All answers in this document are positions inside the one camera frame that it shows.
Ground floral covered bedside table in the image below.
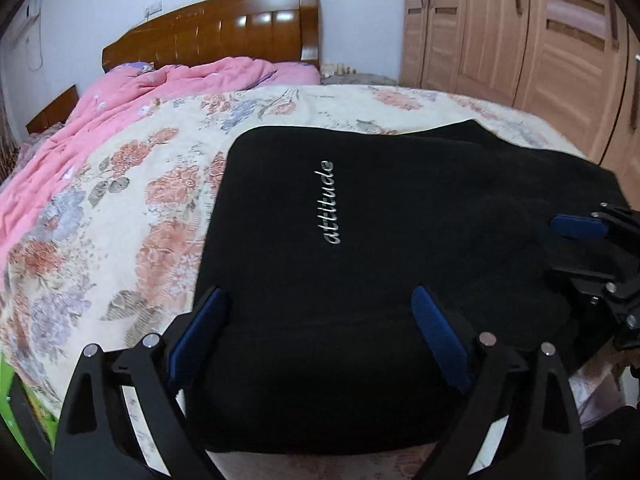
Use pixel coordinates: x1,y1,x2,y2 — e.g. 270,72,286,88
320,63,397,86

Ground black pants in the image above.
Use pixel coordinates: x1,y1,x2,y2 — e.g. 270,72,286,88
183,120,625,456

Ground white wall socket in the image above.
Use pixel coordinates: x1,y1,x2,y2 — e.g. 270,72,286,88
144,1,163,20

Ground green box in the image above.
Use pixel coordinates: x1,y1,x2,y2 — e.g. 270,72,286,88
1,356,56,479

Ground floral cream bedspread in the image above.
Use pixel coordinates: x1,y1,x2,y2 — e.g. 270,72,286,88
0,81,626,480

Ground brown wooden headboard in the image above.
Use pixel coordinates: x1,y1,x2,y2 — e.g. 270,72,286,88
102,0,320,73

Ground light wooden wardrobe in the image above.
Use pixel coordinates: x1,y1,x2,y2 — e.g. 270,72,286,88
400,0,639,195

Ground purple blanket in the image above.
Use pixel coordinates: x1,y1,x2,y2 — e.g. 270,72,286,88
116,61,155,74

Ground pink quilt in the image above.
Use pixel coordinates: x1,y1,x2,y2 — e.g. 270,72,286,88
1,56,321,259

